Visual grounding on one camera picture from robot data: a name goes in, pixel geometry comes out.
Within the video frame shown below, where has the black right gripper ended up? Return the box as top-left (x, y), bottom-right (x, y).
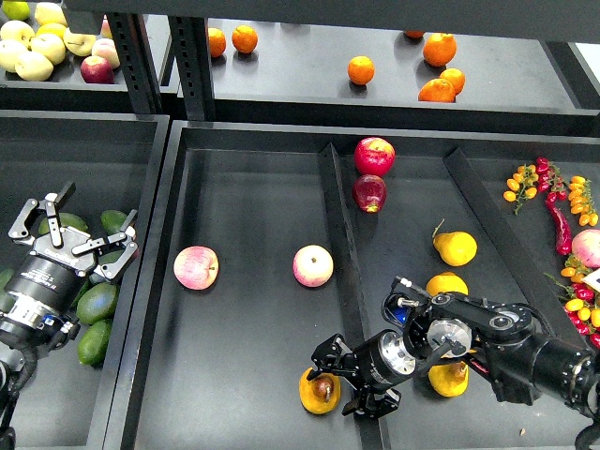
top-left (307, 330), bottom-right (416, 418)

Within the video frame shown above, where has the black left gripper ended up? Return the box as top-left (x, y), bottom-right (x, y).
top-left (5, 182), bottom-right (138, 313)

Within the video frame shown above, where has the yellow pear with brown base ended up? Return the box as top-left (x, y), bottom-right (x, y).
top-left (298, 368), bottom-right (341, 415)

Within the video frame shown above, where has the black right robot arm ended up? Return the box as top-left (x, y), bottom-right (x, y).
top-left (304, 277), bottom-right (599, 449)

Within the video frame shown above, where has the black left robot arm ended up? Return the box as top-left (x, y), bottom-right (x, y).
top-left (1, 183), bottom-right (138, 449)

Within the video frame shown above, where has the dark green avocado top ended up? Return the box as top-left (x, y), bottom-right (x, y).
top-left (100, 209), bottom-right (129, 235)

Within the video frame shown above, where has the dark green avocado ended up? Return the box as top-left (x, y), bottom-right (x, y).
top-left (100, 209), bottom-right (129, 235)
top-left (88, 250), bottom-right (125, 285)

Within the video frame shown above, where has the dark green avocado middle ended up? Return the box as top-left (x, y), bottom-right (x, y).
top-left (88, 250), bottom-right (125, 285)

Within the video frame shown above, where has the light green avocado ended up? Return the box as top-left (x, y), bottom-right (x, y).
top-left (76, 282), bottom-right (120, 325)

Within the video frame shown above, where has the yellow pear bottom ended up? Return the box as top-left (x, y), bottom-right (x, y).
top-left (427, 362), bottom-right (470, 398)

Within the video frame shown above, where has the green avocado bottom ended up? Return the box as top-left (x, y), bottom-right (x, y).
top-left (78, 319), bottom-right (113, 366)

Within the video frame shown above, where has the round yellow pear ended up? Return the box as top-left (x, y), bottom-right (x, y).
top-left (426, 272), bottom-right (469, 295)

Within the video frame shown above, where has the yellow pear with stem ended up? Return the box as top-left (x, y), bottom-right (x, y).
top-left (431, 218), bottom-right (478, 267)

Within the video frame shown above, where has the pink apple left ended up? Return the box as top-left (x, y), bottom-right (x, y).
top-left (173, 246), bottom-right (219, 291)

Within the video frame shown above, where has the pink apple centre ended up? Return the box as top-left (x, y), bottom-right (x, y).
top-left (292, 245), bottom-right (334, 288)

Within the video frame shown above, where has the black upper left shelf tray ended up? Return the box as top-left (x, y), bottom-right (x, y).
top-left (0, 13), bottom-right (173, 114)

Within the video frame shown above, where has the red apple on shelf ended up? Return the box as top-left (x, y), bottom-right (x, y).
top-left (81, 55), bottom-right (114, 84)

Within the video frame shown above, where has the yellow apple front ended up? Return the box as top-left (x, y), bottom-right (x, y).
top-left (15, 51), bottom-right (53, 82)

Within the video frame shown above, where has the black centre tray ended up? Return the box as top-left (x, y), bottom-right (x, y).
top-left (103, 121), bottom-right (599, 449)

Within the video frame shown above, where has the pale pink apple on shelf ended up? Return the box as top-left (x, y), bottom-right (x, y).
top-left (92, 37), bottom-right (120, 69)

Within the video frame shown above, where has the yellow apple with stem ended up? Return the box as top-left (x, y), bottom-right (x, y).
top-left (63, 28), bottom-right (97, 57)

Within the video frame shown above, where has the yellow apple left edge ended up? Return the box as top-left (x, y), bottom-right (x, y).
top-left (0, 39), bottom-right (28, 73)

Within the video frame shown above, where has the yellow apple middle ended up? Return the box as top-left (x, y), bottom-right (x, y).
top-left (30, 34), bottom-right (66, 66)

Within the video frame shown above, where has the dark red apple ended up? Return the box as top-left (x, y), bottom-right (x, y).
top-left (352, 174), bottom-right (387, 214)

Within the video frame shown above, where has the yellow apple upper left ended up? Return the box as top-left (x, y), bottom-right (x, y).
top-left (0, 20), bottom-right (36, 44)

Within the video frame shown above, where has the yellow apple top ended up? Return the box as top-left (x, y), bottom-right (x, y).
top-left (34, 2), bottom-right (68, 26)

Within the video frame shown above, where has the orange on shelf left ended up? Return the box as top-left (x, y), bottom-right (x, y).
top-left (207, 27), bottom-right (227, 58)

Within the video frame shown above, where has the green lime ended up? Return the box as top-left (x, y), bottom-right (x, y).
top-left (1, 1), bottom-right (31, 21)

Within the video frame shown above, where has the bright red apple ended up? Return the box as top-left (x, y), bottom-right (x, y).
top-left (354, 137), bottom-right (396, 177)

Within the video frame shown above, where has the mixed cherry tomatoes lower right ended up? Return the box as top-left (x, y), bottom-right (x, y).
top-left (545, 253), bottom-right (599, 350)

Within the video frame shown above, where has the orange cherry tomato bunch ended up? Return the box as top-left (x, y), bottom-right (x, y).
top-left (502, 164), bottom-right (538, 216)

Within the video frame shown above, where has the red chili pepper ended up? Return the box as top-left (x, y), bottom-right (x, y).
top-left (545, 192), bottom-right (572, 256)

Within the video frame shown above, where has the pink apple right edge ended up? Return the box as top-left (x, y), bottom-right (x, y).
top-left (572, 229), bottom-right (600, 268)

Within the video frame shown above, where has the black shelf post left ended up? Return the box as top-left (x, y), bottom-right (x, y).
top-left (107, 12), bottom-right (163, 114)

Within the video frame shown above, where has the black shelf post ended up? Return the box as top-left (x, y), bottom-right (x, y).
top-left (168, 16), bottom-right (217, 122)
top-left (107, 12), bottom-right (163, 114)

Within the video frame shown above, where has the black shelf post right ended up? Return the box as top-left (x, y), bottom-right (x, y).
top-left (168, 16), bottom-right (217, 122)

